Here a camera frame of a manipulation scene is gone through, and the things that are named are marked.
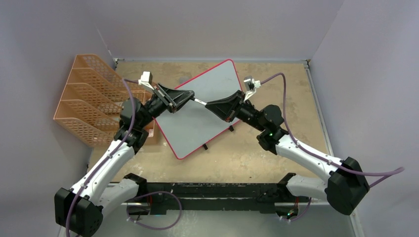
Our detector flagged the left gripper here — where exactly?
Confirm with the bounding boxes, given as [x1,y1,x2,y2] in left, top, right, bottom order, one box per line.
[137,83,193,128]

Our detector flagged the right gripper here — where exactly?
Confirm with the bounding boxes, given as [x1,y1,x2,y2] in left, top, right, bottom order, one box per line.
[206,90,267,132]

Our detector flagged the red-framed whiteboard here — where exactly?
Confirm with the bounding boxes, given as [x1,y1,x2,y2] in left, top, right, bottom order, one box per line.
[156,59,242,159]

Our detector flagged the white marker pen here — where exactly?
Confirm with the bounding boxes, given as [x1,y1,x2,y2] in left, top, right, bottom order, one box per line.
[192,98,207,106]

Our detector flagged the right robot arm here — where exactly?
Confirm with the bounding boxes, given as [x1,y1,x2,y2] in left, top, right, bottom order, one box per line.
[205,90,370,215]

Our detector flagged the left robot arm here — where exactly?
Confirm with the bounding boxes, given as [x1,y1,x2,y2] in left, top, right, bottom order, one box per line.
[54,83,195,237]

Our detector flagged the orange plastic file organizer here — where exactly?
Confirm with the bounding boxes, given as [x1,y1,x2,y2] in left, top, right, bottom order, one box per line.
[53,54,151,147]

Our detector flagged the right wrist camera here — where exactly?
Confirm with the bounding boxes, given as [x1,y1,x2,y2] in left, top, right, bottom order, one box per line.
[244,76,261,101]

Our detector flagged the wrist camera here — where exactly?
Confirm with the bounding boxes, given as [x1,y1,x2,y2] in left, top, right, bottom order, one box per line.
[244,76,261,101]
[138,71,153,91]

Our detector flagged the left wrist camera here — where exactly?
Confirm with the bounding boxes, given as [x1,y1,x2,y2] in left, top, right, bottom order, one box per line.
[138,71,153,91]

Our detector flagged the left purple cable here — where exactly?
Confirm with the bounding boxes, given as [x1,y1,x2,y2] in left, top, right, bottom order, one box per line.
[65,78,140,237]

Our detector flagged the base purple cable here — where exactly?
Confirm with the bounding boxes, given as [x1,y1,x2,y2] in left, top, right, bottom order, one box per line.
[126,191,182,231]

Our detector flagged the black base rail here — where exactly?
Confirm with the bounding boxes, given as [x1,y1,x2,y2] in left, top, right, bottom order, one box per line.
[126,181,309,215]

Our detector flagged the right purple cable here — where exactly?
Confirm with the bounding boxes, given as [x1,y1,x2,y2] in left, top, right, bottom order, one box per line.
[260,72,405,189]

